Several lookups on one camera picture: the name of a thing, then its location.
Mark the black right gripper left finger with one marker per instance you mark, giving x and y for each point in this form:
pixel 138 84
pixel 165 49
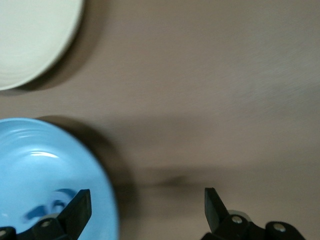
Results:
pixel 72 215

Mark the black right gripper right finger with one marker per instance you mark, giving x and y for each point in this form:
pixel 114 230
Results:
pixel 217 215

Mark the blue foam letter G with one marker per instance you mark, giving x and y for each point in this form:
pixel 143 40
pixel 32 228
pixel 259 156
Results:
pixel 65 193

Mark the blue plate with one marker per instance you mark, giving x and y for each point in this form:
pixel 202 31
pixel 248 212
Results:
pixel 37 162

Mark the brown table cover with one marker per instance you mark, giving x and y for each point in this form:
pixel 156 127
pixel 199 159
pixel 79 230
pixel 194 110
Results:
pixel 200 75

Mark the beige plate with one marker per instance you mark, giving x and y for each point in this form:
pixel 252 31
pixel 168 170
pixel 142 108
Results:
pixel 30 37

